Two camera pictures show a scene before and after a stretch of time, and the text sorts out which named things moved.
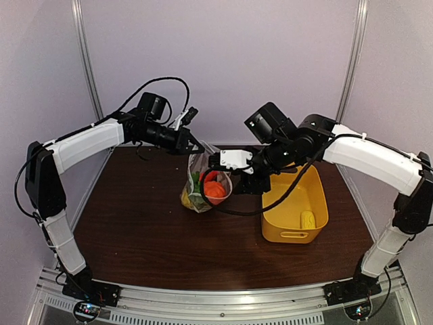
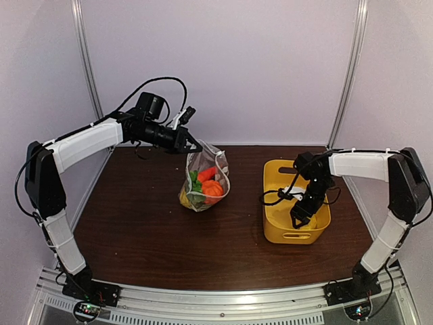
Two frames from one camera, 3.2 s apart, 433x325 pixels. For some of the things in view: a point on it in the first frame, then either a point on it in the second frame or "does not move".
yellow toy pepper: (185, 200) does not move
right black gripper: (248, 184) → (308, 211)
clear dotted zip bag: (206, 187) does not move
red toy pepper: (212, 176) does not move
